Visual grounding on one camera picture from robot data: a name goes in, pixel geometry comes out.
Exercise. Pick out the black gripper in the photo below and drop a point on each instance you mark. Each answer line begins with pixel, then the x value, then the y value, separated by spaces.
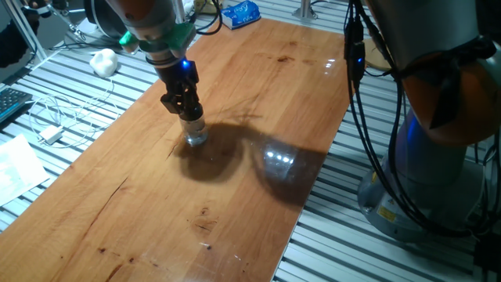
pixel 176 74

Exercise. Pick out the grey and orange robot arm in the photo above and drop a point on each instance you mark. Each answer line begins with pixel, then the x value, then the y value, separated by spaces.
pixel 430 31

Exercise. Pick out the small clear glass jar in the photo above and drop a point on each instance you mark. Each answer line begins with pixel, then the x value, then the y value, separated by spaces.
pixel 193 132

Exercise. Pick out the bare person hand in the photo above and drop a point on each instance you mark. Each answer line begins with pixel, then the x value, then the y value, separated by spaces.
pixel 35 9

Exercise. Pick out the white lumpy plastic object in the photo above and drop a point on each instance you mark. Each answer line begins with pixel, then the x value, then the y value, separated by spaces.
pixel 103 62

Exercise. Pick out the gold foil packet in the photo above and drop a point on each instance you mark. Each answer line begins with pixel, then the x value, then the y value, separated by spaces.
pixel 207 6

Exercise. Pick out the blue tissue pack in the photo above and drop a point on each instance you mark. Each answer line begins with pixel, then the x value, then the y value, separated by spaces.
pixel 242 13

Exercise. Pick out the large wooden board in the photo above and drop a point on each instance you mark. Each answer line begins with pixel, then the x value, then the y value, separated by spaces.
pixel 156 215

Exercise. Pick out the black computer keyboard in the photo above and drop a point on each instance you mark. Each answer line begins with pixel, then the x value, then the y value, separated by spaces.
pixel 11 102

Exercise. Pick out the white paper sheets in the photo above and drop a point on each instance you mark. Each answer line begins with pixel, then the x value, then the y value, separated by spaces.
pixel 19 168

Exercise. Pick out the wooden paddle board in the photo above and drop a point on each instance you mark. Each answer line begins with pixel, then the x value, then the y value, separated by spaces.
pixel 375 55

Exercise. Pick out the green printed wrist mount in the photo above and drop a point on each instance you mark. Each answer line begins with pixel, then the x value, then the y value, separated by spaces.
pixel 182 35

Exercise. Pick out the silver metal post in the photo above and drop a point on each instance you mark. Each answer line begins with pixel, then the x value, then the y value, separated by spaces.
pixel 304 9

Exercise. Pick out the silver aluminium frame post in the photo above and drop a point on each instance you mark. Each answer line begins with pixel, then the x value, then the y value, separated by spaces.
pixel 23 31

